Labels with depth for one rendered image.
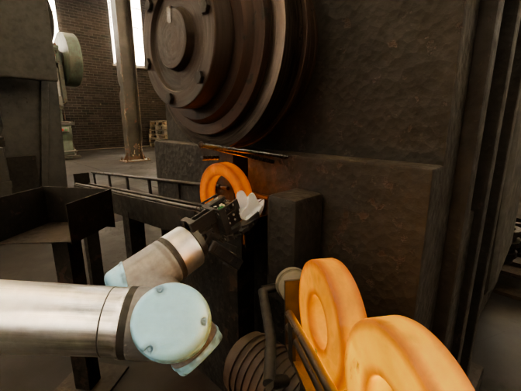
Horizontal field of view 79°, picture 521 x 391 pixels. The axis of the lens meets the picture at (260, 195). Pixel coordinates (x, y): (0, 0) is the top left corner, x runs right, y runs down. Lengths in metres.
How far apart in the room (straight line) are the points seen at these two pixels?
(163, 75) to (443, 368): 0.75
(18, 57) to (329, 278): 3.16
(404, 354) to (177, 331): 0.25
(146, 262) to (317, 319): 0.30
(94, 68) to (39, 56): 8.02
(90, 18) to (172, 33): 10.90
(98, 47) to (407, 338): 11.43
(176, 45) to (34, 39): 2.71
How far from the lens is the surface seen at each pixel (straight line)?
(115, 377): 1.48
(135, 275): 0.58
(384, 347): 0.29
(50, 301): 0.47
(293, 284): 0.49
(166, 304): 0.42
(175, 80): 0.78
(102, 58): 11.51
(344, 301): 0.37
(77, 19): 11.51
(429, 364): 0.27
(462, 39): 0.67
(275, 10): 0.67
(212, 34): 0.66
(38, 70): 3.37
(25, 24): 3.41
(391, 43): 0.70
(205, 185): 0.88
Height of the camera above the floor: 0.95
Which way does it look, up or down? 14 degrees down
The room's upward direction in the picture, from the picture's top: straight up
